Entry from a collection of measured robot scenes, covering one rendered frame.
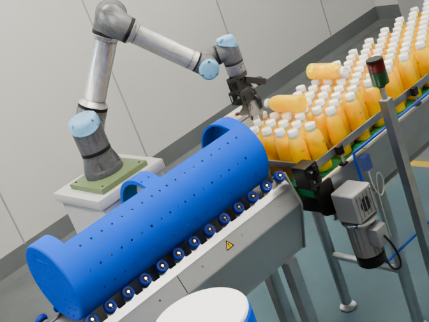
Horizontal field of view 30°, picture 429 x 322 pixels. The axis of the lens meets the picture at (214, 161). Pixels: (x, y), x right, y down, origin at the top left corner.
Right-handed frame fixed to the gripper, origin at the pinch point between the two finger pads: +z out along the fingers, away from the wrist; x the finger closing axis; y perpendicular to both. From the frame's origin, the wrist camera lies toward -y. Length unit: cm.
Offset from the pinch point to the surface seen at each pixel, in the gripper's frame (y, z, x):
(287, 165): 10.8, 14.1, 20.9
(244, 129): 25.5, -9.0, 22.1
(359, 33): -359, 108, -261
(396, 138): -18, 17, 50
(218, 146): 38.7, -9.2, 21.9
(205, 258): 62, 21, 25
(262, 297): -10, 111, -57
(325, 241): -18, 73, -6
